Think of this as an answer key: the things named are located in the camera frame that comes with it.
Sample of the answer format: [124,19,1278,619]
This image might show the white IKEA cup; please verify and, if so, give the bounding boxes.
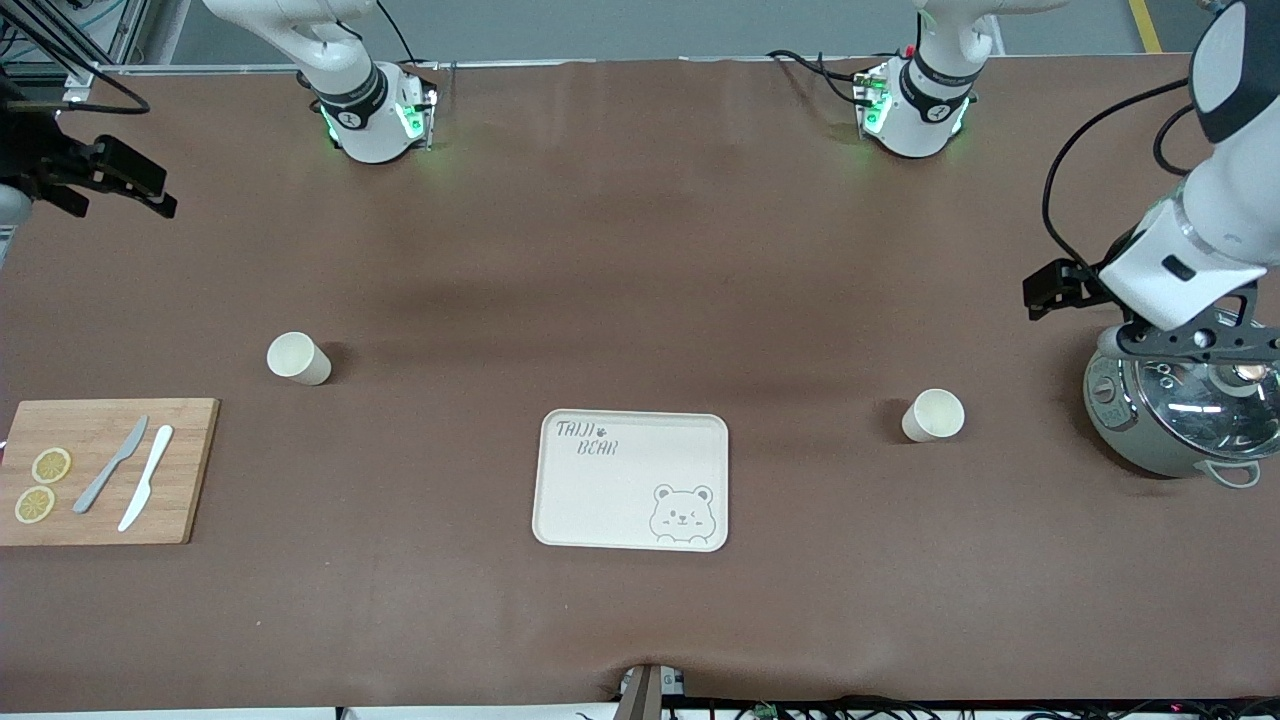
[266,331,333,387]
[901,388,967,444]

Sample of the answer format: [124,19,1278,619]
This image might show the grey-green cooking pot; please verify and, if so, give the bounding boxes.
[1084,325,1280,490]

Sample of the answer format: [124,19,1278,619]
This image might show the glass pot lid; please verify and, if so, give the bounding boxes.
[1134,355,1280,461]

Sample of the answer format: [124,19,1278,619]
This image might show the bamboo cutting board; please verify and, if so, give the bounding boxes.
[0,398,221,547]

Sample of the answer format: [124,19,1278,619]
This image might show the grey plastic knife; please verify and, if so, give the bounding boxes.
[72,415,150,515]

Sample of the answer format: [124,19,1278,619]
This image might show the white plastic knife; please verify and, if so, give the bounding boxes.
[117,425,175,533]

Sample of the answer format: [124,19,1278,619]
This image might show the cream bear print tray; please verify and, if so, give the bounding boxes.
[531,409,730,553]

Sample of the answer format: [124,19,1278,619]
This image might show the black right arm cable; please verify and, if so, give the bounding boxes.
[0,0,153,113]

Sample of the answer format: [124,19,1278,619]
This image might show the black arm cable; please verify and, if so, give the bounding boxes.
[0,0,153,113]
[1042,78,1201,269]

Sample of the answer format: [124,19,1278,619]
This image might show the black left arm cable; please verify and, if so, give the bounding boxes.
[1042,78,1201,269]

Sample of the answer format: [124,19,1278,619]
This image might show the black base cables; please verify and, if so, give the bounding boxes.
[767,48,881,106]

